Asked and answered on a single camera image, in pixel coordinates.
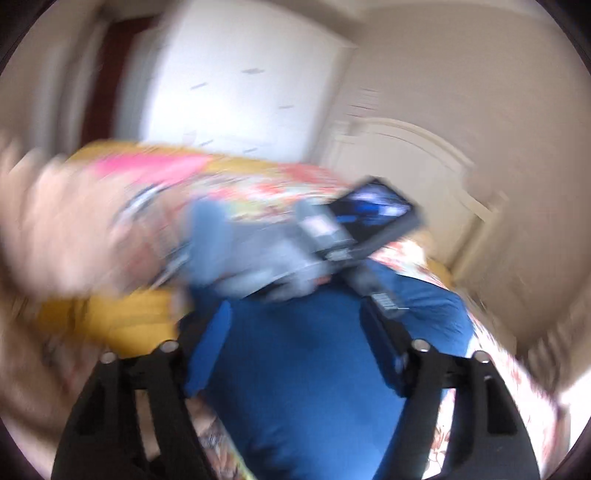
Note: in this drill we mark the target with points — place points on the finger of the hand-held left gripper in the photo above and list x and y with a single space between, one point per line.
374 286

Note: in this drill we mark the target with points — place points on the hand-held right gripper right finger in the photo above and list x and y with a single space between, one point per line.
383 350

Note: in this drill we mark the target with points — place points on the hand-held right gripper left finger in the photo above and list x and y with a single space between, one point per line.
207 350

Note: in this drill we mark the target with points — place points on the blue quilted jacket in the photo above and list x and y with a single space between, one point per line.
300 369

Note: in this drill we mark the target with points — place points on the person's left forearm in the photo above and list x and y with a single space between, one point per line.
60 221

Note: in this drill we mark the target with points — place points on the floral bed quilt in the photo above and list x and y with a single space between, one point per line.
263 189

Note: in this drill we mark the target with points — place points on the yellow bed sheet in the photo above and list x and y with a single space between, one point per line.
120 318

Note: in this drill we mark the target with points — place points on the white headboard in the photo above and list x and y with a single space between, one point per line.
406 175

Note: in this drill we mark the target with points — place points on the white wardrobe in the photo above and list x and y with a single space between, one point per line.
231 69

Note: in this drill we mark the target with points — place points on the dark brown door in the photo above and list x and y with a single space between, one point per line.
111 69

